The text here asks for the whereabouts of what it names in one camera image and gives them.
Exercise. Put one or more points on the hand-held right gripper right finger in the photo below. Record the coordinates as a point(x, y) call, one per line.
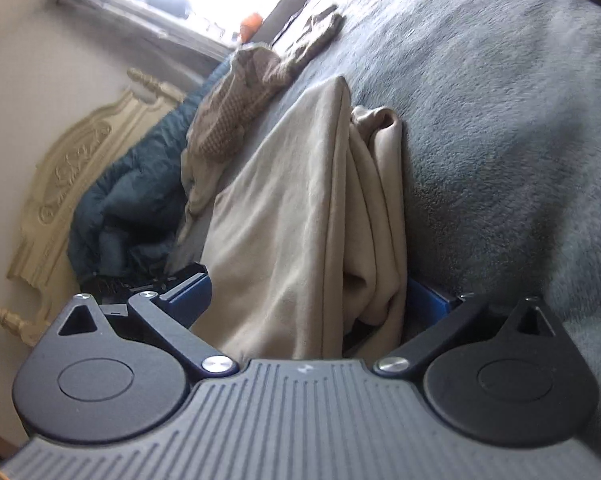
point(430, 307)

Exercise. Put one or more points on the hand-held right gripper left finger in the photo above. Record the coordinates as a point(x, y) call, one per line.
point(188, 297)

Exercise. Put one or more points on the beige zip jacket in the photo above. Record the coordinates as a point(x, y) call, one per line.
point(290, 220)

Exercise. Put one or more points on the dark hanging clothes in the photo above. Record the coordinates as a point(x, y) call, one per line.
point(160, 2)

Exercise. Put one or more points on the white garment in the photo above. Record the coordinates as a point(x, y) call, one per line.
point(198, 185)

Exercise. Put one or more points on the blue duvet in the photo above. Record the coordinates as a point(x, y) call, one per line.
point(130, 185)

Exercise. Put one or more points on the cream carved headboard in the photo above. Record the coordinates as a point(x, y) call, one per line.
point(65, 170)

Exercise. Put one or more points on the grey fleece bed sheet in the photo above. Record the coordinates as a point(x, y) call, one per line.
point(505, 135)

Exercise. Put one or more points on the houndstooth knit sweater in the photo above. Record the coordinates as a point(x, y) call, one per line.
point(230, 105)

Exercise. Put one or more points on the grey curtain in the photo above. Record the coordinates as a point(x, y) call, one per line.
point(145, 30)

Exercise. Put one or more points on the orange bag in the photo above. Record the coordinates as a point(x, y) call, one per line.
point(252, 25)

